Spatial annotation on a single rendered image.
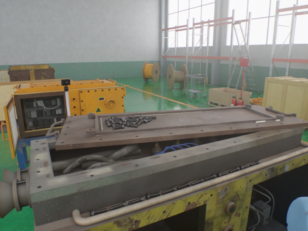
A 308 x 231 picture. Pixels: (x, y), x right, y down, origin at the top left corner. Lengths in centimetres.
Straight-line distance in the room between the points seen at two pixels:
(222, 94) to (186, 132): 670
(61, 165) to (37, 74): 818
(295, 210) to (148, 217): 42
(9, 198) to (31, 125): 273
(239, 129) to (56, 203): 84
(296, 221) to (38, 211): 70
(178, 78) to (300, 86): 644
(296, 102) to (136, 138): 540
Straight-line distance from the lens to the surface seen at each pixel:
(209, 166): 96
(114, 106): 349
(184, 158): 86
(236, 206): 106
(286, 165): 123
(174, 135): 102
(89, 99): 338
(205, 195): 89
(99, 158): 95
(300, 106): 610
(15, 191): 85
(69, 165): 100
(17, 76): 912
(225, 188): 95
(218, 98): 784
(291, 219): 74
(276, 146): 125
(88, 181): 74
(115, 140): 97
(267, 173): 112
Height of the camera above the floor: 171
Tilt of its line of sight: 15 degrees down
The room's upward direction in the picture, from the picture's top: straight up
